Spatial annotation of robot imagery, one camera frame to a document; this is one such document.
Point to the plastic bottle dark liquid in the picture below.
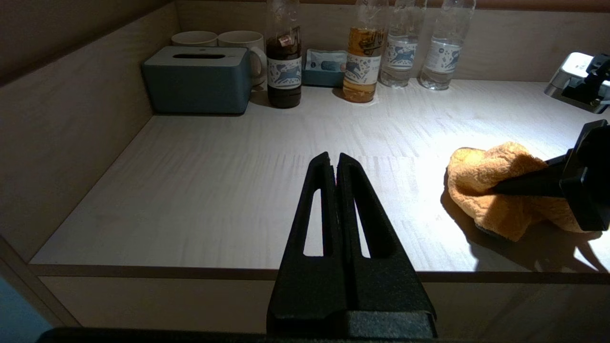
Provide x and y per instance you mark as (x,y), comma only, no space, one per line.
(284,71)

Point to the orange microfibre cloth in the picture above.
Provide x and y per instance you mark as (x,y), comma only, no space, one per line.
(495,209)

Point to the clear water bottle blue label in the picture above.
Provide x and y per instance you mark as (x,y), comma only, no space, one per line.
(444,57)
(401,57)

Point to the blue-grey tissue box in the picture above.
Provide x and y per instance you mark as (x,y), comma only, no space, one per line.
(198,83)

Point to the white ceramic cup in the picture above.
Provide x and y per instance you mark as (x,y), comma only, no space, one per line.
(244,40)
(194,38)

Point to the plastic bottle amber liquid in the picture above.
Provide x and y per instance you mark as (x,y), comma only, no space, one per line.
(363,71)

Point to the small blue sachet tray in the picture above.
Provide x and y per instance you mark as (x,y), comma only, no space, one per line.
(321,78)

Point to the white tea sachets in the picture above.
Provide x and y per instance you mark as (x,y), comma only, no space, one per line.
(328,59)

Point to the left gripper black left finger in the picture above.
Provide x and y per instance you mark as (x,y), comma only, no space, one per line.
(310,295)

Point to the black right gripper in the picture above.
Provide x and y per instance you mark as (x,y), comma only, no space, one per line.
(591,181)

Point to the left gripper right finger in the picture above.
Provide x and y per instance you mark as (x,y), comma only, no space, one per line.
(386,295)

